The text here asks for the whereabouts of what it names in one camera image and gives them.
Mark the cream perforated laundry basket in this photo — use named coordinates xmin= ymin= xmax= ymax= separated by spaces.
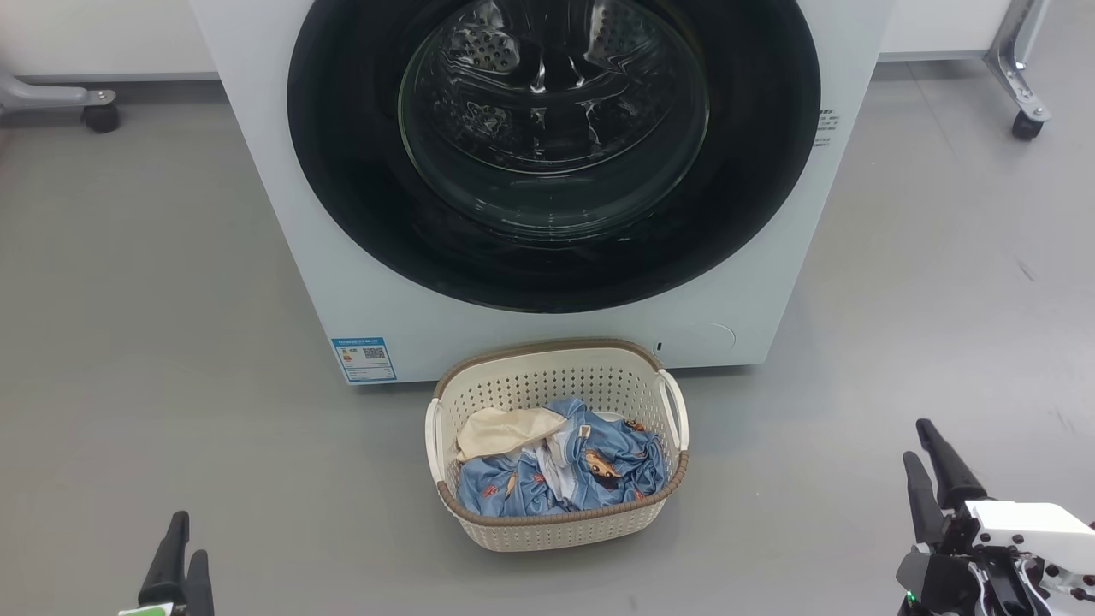
xmin=425 ymin=338 xmax=690 ymax=553

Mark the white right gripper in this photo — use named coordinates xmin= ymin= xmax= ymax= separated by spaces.
xmin=894 ymin=418 xmax=1095 ymax=616

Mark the blue cartoon print garment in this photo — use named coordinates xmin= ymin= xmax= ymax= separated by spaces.
xmin=456 ymin=396 xmax=668 ymax=518

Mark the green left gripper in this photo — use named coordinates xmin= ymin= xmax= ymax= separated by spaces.
xmin=120 ymin=511 xmax=215 ymax=616

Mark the white front-load washing machine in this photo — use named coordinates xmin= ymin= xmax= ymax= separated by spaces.
xmin=190 ymin=0 xmax=895 ymax=386

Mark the blue energy label sticker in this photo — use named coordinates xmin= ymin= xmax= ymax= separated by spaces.
xmin=331 ymin=336 xmax=398 ymax=384

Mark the grey rack leg with caster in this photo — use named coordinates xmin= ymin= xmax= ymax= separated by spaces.
xmin=984 ymin=0 xmax=1053 ymax=141
xmin=0 ymin=73 xmax=121 ymax=134

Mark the cream beige garment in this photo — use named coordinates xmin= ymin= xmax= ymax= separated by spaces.
xmin=455 ymin=406 xmax=567 ymax=463

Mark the washing machine glass door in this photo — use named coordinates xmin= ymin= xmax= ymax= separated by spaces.
xmin=287 ymin=0 xmax=822 ymax=314

